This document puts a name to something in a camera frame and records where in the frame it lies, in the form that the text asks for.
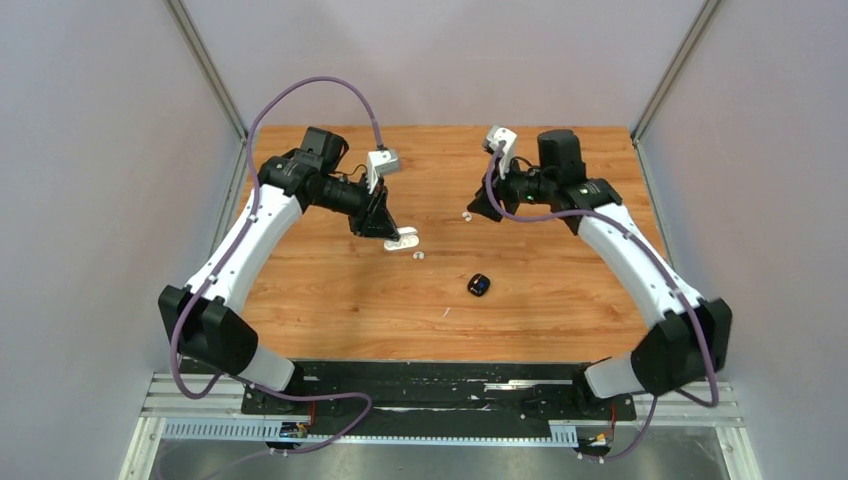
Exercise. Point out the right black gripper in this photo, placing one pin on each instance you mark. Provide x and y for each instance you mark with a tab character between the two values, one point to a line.
483	204

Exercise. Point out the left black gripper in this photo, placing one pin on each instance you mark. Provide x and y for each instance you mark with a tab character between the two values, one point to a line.
373	218

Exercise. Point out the white earbud charging case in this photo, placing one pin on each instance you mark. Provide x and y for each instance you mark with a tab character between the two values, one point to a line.
408	238

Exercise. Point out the black earbud charging case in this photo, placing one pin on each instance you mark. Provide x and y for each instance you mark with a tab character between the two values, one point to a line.
478	285

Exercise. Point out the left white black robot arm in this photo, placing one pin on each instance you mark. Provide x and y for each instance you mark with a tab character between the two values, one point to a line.
202	319

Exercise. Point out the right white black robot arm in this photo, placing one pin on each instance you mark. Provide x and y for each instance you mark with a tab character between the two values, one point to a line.
688	334

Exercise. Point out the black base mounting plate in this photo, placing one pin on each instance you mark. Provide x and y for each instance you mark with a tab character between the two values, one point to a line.
437	397

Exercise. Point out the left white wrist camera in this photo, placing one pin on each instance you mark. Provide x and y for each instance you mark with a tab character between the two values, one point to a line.
380	163

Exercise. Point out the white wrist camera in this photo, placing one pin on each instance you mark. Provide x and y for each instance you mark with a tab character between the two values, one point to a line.
380	163
500	142

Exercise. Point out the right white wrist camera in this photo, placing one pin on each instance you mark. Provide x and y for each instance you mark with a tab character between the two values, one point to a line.
500	142

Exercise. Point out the grey slotted cable duct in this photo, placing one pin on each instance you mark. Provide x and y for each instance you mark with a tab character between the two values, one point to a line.
280	431

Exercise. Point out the left aluminium frame post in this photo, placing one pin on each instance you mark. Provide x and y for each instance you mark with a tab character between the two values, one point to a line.
193	39

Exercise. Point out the aluminium frame post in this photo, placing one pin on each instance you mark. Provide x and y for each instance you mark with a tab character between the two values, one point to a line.
193	39
689	43

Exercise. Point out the right aluminium frame post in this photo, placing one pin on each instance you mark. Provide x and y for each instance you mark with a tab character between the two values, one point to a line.
689	43

